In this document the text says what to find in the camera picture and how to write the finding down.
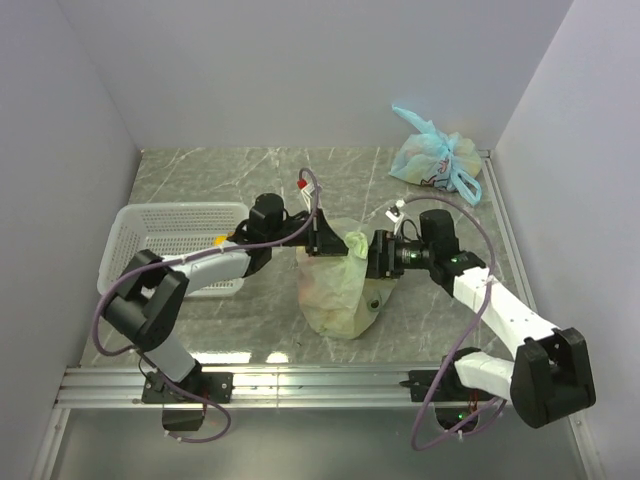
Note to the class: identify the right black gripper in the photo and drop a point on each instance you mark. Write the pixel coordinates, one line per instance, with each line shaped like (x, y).
(382, 256)

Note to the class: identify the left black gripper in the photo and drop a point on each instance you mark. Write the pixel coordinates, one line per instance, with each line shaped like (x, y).
(323, 241)

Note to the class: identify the light green plastic bag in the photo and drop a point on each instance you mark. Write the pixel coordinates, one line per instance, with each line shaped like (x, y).
(335, 296)

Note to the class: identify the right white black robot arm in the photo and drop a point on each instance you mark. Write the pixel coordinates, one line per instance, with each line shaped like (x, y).
(549, 376)

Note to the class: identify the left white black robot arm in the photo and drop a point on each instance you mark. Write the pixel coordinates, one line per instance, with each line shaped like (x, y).
(144, 302)

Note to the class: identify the tied blue plastic bag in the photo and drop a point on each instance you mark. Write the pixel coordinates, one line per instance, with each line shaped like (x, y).
(432, 158)

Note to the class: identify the white plastic basket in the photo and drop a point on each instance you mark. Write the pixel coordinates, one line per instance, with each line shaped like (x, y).
(166, 229)

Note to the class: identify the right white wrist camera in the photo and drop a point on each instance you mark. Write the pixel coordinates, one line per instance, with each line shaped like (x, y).
(396, 215)

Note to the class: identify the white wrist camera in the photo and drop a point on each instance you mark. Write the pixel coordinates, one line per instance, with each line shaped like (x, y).
(309, 194)
(396, 215)

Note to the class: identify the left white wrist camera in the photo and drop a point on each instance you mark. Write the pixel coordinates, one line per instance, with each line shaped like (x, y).
(309, 194)

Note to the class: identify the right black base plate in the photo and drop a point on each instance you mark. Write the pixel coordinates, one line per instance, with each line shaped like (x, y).
(420, 381)

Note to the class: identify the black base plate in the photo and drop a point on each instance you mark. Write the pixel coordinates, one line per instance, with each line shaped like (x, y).
(420, 381)
(220, 387)

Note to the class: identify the aluminium mounting rail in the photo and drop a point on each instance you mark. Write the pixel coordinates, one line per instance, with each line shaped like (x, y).
(278, 386)

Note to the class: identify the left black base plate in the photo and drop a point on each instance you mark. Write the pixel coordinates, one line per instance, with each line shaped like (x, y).
(220, 387)

